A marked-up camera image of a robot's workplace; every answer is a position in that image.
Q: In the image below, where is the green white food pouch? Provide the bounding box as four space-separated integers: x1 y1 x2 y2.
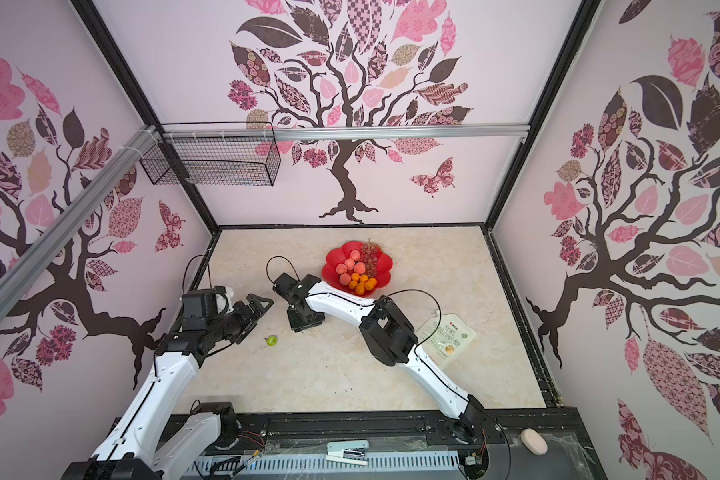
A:
416 313 478 370

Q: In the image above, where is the aluminium rail bar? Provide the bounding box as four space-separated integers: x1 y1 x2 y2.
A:
162 123 530 141
0 125 160 323

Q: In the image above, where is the aluminium rail bar left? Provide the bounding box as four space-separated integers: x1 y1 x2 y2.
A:
0 125 160 323

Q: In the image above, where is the white slotted cable duct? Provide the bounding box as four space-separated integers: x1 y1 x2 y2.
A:
183 451 464 479

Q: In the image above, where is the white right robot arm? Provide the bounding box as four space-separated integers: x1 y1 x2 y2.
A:
272 273 487 443

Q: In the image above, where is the black base platform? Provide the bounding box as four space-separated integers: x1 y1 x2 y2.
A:
163 402 605 479

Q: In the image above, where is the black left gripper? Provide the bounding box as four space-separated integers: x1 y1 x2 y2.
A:
208 294 274 344

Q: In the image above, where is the red flower fruit bowl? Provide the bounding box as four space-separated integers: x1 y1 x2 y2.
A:
321 240 394 297

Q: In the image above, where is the aluminium rail bar back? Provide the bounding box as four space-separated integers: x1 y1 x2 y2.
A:
162 123 530 141

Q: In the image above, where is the purple fake grape bunch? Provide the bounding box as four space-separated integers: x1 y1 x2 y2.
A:
361 241 382 278

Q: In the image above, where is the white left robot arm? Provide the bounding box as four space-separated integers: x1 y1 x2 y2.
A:
62 286 274 479

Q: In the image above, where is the black wire basket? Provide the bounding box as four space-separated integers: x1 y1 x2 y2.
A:
140 120 281 187

